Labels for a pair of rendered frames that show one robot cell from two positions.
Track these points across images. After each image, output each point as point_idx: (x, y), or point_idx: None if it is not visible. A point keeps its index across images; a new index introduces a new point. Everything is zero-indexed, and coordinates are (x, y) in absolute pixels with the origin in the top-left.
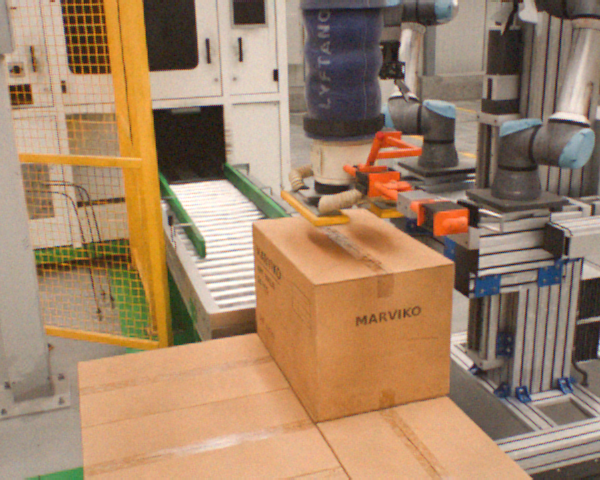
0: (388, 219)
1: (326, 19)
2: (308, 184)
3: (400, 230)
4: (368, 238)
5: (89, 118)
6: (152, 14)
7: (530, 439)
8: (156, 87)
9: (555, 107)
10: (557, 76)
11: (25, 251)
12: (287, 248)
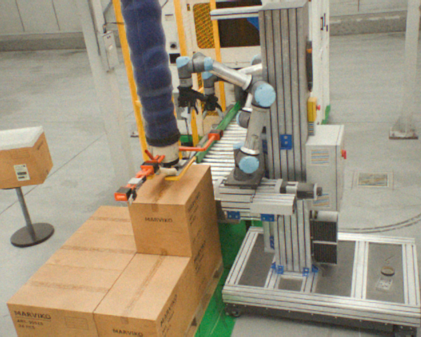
0: (399, 141)
1: (140, 98)
2: (383, 103)
3: None
4: (180, 183)
5: None
6: None
7: (256, 289)
8: (240, 55)
9: (279, 134)
10: (278, 120)
11: (122, 150)
12: (147, 182)
